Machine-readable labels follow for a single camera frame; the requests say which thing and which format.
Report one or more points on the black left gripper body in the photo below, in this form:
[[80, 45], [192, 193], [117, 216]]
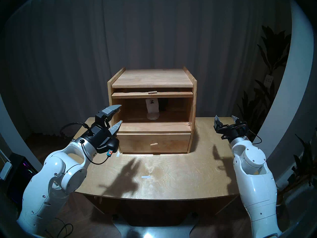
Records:
[[99, 134]]

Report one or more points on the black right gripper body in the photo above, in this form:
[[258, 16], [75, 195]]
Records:
[[234, 132]]

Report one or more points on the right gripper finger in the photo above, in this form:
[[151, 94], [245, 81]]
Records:
[[218, 122], [237, 121]]

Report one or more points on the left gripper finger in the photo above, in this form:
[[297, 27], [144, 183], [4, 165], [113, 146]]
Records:
[[112, 109], [116, 128]]

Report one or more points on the white sock with black logo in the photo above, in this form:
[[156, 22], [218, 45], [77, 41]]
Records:
[[152, 109]]

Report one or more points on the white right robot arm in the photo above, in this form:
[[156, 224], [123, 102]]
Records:
[[257, 178]]

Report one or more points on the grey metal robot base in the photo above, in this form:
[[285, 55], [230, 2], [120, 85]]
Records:
[[148, 231]]

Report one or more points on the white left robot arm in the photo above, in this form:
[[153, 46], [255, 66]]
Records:
[[57, 180]]

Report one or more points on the wooden flip door with peg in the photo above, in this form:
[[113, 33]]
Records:
[[133, 95]]

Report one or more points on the white plant tag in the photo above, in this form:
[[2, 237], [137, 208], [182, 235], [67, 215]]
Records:
[[268, 80]]

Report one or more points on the wooden cabinet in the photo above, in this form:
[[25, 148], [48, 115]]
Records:
[[152, 78]]

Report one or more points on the white curved arch pillar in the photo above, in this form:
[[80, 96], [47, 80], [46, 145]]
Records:
[[292, 91], [14, 140]]

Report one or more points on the tall dark leafy plant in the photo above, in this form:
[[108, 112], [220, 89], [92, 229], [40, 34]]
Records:
[[272, 54]]

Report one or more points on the dark potted plant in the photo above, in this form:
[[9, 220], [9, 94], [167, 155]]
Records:
[[304, 165]]

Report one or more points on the grey curtain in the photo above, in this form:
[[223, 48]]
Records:
[[148, 29]]

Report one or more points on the black computer tower with lights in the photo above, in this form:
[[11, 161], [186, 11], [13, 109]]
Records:
[[19, 175]]

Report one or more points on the white router box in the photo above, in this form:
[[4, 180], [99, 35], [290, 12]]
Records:
[[6, 169]]

